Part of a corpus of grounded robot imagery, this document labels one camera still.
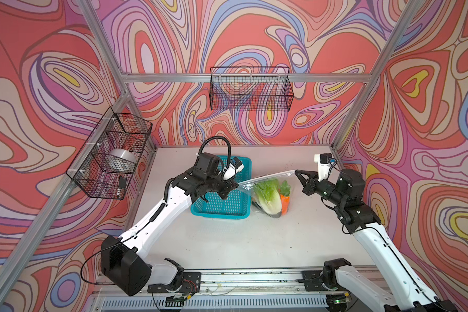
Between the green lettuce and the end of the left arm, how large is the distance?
0.55 ft

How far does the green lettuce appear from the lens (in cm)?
78

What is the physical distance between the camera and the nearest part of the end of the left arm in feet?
1.73
